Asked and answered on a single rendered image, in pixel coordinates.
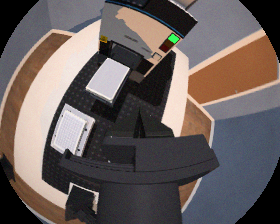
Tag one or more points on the white roll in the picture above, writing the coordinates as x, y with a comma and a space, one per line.
184, 3

